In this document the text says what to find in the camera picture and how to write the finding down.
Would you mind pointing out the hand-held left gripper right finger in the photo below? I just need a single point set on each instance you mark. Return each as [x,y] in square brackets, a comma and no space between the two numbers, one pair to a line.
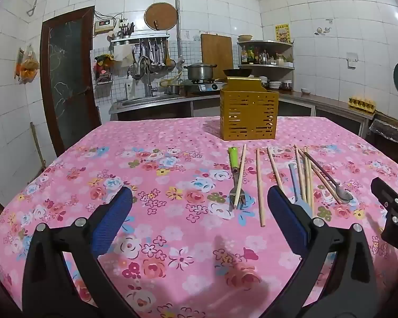
[287,217]

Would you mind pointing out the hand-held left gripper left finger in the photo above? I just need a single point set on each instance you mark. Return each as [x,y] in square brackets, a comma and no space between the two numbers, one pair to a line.
[111,220]

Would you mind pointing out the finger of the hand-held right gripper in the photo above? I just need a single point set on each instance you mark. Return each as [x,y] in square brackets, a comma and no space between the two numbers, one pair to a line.
[389,193]

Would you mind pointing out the yellow perforated utensil holder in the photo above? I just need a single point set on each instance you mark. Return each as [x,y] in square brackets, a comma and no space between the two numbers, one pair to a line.
[248,112]

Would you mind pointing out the cutlery cup with utensils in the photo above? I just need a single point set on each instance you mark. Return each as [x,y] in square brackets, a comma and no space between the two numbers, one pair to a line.
[126,30]

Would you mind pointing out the long metal spoon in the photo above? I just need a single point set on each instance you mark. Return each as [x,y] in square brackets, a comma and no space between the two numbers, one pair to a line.
[345,197]

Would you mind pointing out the foil covered surface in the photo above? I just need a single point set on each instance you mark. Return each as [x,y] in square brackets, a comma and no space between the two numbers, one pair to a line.
[391,132]

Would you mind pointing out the pink floral tablecloth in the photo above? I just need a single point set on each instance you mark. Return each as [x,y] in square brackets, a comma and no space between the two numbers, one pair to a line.
[172,159]

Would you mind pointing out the egg carton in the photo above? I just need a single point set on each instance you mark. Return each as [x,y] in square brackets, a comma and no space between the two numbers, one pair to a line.
[361,104]

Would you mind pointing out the kitchen counter with cabinets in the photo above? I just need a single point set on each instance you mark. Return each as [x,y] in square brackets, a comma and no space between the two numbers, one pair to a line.
[325,101]

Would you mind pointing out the steel sink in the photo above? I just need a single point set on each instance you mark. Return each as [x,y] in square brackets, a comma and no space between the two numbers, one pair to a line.
[146,100]

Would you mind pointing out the stack of white bowls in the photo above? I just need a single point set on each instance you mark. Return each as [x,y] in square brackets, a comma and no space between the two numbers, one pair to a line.
[272,83]

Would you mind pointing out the brown glass panel door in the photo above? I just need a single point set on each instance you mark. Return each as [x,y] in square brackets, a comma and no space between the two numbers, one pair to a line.
[69,89]

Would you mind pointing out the steel cup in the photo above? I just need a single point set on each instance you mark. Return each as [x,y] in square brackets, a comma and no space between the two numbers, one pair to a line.
[174,89]

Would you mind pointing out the steel faucet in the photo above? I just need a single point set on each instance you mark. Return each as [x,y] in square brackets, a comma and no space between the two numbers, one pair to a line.
[148,79]

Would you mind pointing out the steel corner shelf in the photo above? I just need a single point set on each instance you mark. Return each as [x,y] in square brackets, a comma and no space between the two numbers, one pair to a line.
[268,67]

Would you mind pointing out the black wok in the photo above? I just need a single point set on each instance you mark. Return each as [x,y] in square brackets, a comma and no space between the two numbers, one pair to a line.
[237,72]

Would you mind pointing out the steel gas stove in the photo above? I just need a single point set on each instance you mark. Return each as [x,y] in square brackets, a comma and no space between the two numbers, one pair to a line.
[205,87]

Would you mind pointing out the row of condiment bottles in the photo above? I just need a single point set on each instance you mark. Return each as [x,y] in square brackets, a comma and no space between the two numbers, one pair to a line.
[252,56]

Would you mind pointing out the row of hanging ladles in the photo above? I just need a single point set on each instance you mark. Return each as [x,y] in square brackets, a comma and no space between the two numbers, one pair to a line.
[156,59]

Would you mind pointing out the white hanging bag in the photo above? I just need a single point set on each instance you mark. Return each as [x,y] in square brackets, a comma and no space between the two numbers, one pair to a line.
[122,53]

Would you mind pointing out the steel cooking pot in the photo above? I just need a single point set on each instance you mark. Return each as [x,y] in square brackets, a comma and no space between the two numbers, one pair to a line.
[200,72]

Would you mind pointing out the hanging plastic bags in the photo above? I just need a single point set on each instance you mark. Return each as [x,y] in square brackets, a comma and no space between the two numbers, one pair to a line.
[28,66]

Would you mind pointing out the rectangular wooden cutting board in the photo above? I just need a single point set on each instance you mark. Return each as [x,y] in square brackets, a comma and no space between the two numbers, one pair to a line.
[217,51]

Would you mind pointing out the beige bowl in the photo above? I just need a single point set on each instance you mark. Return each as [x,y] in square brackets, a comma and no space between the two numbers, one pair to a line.
[245,38]

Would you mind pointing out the round wooden board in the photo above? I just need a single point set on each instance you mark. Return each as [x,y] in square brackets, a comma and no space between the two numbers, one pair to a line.
[162,15]

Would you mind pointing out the grey vertical pipe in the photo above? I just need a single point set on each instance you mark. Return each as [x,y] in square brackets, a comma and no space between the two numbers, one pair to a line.
[178,13]

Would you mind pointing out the white wall socket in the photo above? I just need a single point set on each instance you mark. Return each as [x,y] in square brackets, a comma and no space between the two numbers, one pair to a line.
[352,60]

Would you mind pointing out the wall sticker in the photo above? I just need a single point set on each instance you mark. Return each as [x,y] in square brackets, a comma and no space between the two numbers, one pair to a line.
[321,31]

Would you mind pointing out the yellow wall poster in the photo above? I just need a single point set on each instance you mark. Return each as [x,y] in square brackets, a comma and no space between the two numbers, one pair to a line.
[282,33]

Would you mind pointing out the metal wall rack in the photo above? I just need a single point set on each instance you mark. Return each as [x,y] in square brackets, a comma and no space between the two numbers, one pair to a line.
[139,38]

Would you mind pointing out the wall electrical box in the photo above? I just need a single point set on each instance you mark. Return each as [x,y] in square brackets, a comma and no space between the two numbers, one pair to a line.
[104,26]

